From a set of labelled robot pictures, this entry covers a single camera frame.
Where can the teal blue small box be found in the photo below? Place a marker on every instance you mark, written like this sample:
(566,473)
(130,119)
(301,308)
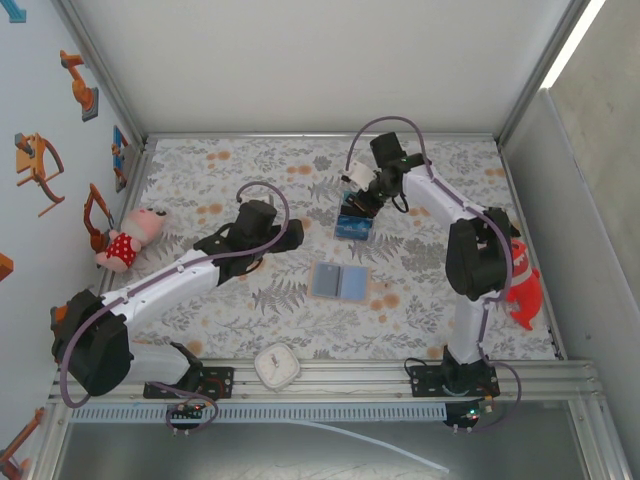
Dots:
(355,230)

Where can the beige blue card holder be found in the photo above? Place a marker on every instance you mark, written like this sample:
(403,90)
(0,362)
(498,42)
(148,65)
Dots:
(350,282)

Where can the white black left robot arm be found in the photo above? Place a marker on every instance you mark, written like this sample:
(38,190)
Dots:
(160,285)

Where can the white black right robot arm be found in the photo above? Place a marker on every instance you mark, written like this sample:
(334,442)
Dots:
(435,190)

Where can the floral patterned table mat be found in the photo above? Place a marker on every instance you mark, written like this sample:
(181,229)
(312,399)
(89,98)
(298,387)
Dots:
(320,330)

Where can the pink plush doll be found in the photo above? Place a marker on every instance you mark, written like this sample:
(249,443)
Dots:
(122,247)

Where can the white square timer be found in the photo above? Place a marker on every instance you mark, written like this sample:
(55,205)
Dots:
(277,367)

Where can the blue orange robot sticker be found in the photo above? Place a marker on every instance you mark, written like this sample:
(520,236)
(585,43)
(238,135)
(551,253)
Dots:
(120,155)

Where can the small pink soft toy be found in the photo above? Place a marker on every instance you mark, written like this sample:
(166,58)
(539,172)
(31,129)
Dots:
(140,342)

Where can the red plush monster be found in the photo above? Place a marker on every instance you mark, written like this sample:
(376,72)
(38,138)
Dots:
(525,290)

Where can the small left circuit board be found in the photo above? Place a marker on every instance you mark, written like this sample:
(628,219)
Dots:
(186,412)

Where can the small circuit board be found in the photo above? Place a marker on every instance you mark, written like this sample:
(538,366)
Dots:
(186,412)
(472,414)

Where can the bright light strip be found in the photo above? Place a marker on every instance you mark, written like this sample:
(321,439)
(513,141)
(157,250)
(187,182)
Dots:
(575,40)

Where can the small right circuit board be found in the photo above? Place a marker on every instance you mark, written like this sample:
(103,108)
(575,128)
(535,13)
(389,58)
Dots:
(472,414)

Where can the orange grey robot sticker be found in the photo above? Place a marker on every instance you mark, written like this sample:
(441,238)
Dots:
(27,160)

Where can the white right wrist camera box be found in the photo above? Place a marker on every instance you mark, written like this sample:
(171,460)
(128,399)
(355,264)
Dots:
(361,175)

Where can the aluminium rear rail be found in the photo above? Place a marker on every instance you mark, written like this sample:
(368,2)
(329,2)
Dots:
(320,135)

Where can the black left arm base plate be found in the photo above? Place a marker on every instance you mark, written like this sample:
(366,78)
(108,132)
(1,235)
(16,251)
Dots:
(227,372)

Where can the aluminium front rail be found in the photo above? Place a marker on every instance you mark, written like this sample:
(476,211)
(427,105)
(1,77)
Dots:
(350,380)

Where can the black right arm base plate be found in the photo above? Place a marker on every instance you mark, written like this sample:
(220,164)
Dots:
(422,382)

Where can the aluminium frame post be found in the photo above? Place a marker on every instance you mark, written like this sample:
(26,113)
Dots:
(98,65)
(544,65)

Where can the orange wall sticker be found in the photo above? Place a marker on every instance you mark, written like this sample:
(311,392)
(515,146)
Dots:
(5,267)

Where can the blue wall sticker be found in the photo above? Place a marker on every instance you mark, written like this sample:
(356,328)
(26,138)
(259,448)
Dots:
(17,12)

